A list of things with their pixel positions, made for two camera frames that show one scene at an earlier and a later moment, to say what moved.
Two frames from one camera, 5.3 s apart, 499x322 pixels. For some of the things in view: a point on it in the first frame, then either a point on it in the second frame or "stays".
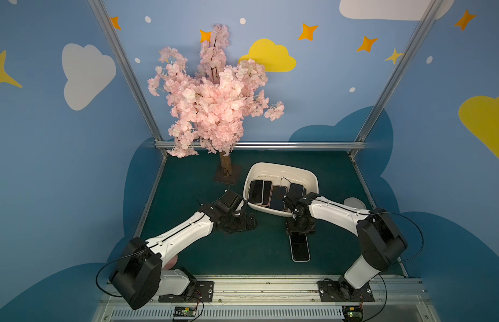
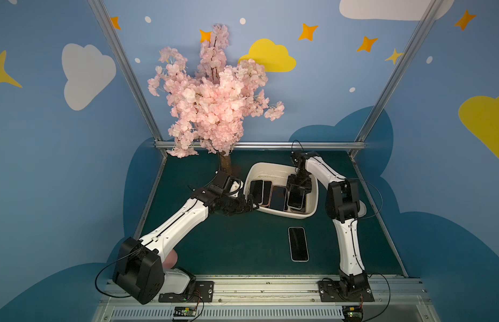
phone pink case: [255, 194] stays
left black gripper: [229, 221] to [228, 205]
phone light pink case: [276, 201] stays
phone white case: [300, 247] stays
